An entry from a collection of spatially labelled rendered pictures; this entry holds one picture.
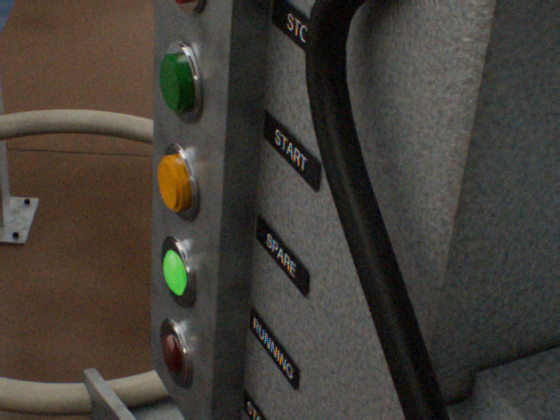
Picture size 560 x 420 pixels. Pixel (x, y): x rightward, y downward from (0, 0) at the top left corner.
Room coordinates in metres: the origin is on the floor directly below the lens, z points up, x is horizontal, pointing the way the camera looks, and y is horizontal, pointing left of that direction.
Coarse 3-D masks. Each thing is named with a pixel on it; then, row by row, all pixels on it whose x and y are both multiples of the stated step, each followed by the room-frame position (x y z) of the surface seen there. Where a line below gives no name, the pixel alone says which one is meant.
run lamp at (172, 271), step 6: (168, 252) 0.44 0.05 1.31; (168, 258) 0.43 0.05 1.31; (174, 258) 0.43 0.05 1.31; (168, 264) 0.43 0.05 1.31; (174, 264) 0.43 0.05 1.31; (180, 264) 0.43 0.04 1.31; (168, 270) 0.43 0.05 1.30; (174, 270) 0.43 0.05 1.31; (180, 270) 0.43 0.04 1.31; (168, 276) 0.43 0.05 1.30; (174, 276) 0.43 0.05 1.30; (180, 276) 0.42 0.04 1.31; (168, 282) 0.43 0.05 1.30; (174, 282) 0.43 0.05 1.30; (180, 282) 0.42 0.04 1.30; (174, 288) 0.43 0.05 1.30; (180, 288) 0.42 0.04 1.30; (180, 294) 0.43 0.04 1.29
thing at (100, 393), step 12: (84, 372) 0.78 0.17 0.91; (96, 372) 0.78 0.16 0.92; (96, 384) 0.76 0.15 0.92; (96, 396) 0.75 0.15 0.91; (108, 396) 0.74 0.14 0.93; (96, 408) 0.75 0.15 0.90; (108, 408) 0.72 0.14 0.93; (120, 408) 0.71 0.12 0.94; (132, 408) 0.78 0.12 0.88; (144, 408) 0.78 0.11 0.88; (156, 408) 0.78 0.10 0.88; (168, 408) 0.78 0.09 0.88
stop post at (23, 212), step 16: (0, 80) 2.34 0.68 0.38; (0, 96) 2.33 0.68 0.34; (0, 112) 2.32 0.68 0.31; (0, 144) 2.29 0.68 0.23; (0, 160) 2.28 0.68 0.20; (0, 176) 2.27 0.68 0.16; (0, 192) 2.27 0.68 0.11; (0, 208) 2.27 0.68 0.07; (16, 208) 2.36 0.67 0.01; (32, 208) 2.36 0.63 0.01; (0, 224) 2.27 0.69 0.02; (16, 224) 2.29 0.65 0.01; (0, 240) 2.21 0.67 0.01; (16, 240) 2.22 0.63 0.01
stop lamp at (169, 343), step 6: (168, 336) 0.43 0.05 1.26; (168, 342) 0.43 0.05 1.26; (174, 342) 0.43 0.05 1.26; (162, 348) 0.43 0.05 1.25; (168, 348) 0.43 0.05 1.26; (174, 348) 0.43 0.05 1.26; (168, 354) 0.43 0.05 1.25; (174, 354) 0.43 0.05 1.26; (168, 360) 0.43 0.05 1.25; (174, 360) 0.42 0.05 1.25; (180, 360) 0.42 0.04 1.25; (168, 366) 0.43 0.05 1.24; (174, 366) 0.42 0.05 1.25; (180, 366) 0.42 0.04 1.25; (174, 372) 0.43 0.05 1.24; (180, 372) 0.42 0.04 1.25
